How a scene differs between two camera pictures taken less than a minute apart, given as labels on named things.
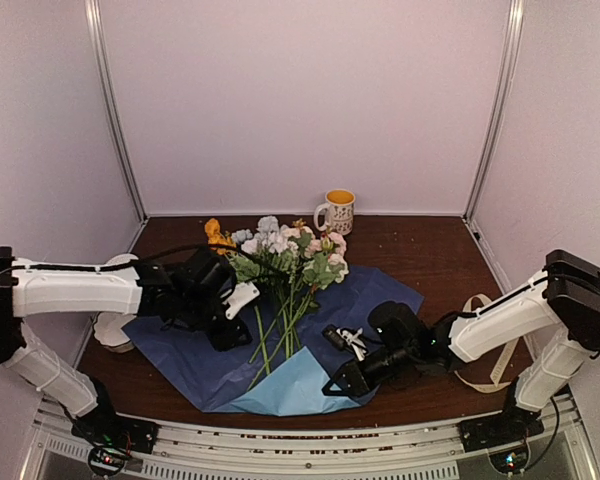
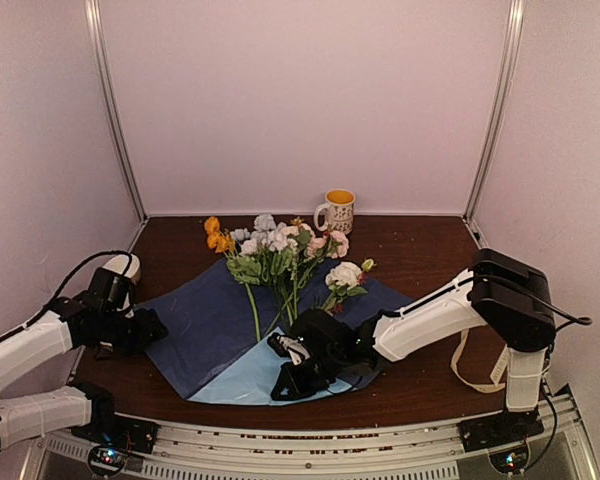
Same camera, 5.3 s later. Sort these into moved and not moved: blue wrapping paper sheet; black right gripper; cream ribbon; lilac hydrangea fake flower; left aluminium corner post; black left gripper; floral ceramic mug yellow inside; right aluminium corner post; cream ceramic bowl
Moved: black right gripper; blue wrapping paper sheet; black left gripper
Not moved: lilac hydrangea fake flower; right aluminium corner post; cream ceramic bowl; floral ceramic mug yellow inside; left aluminium corner post; cream ribbon
